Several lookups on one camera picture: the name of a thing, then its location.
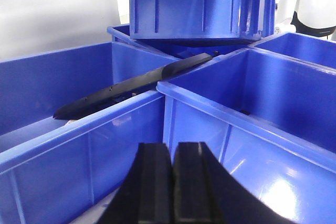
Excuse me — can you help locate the upper centre blue plastic bin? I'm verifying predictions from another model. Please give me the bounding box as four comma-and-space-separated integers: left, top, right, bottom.
129, 0, 276, 45

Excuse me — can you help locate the lower centre blue plastic bin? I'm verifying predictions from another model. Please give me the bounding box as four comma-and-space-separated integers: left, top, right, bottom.
1, 90, 164, 223

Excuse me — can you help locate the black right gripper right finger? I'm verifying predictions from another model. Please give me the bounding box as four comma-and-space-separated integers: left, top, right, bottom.
173, 142, 291, 223

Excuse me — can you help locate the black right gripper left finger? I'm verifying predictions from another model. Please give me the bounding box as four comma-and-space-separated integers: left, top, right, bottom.
97, 143, 174, 223

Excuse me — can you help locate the white black humanoid robot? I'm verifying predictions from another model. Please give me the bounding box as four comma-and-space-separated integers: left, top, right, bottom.
275, 0, 335, 41

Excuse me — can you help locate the lower right blue plastic bin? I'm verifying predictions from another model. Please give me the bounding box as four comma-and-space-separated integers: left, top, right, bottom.
157, 49, 335, 223

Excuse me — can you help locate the blue plastic bin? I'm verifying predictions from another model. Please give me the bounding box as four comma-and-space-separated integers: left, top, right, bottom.
1, 42, 176, 151
157, 49, 335, 223
1, 90, 164, 223
129, 0, 276, 45

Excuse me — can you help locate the lower left blue plastic bin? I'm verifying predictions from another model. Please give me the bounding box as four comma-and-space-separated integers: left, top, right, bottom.
1, 42, 176, 151

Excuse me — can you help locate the black flat tapered bar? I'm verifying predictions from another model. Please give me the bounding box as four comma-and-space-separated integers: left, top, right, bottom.
53, 53, 213, 120

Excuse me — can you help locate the rear centre lower blue bin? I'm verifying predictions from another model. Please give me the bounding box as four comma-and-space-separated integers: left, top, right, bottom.
107, 24, 248, 59

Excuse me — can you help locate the rear right lower blue bin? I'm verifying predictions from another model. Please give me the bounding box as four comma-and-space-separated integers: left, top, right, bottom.
250, 33, 335, 69

